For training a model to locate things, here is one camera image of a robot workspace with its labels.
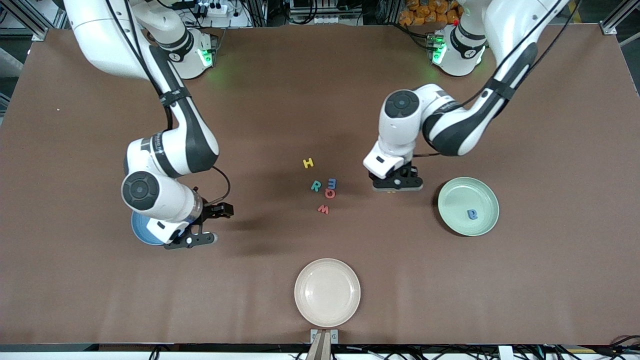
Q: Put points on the blue letter E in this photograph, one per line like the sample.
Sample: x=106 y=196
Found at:
x=332 y=182

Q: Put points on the pink letter Q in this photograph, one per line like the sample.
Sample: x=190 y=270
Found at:
x=330 y=193

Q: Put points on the metal mount bracket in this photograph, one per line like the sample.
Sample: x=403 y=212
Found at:
x=324 y=340

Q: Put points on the blue lowercase letter a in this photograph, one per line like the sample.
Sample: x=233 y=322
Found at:
x=472 y=214

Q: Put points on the bag of orange items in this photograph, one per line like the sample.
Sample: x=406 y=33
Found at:
x=425 y=12

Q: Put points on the background equipment rack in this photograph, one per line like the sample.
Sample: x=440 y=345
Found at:
x=320 y=10

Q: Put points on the white power strip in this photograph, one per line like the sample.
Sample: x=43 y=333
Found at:
x=215 y=8

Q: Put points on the pink letter W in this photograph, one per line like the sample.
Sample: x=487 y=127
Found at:
x=323 y=209

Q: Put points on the beige plate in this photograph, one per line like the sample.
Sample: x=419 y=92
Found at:
x=327 y=292

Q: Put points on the aluminium frame profile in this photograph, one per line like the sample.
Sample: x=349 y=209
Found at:
x=620 y=15
x=27 y=19

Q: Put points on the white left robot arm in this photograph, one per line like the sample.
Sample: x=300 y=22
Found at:
x=450 y=130

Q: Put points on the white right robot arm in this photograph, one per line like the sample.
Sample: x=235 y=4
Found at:
x=190 y=140

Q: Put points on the teal letter R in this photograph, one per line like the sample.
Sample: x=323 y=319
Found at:
x=316 y=186

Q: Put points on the blue plate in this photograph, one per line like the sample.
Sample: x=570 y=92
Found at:
x=142 y=232

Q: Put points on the green plate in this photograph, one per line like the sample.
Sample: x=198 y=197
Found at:
x=465 y=195

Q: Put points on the brown table cover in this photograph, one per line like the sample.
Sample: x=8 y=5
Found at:
x=300 y=100

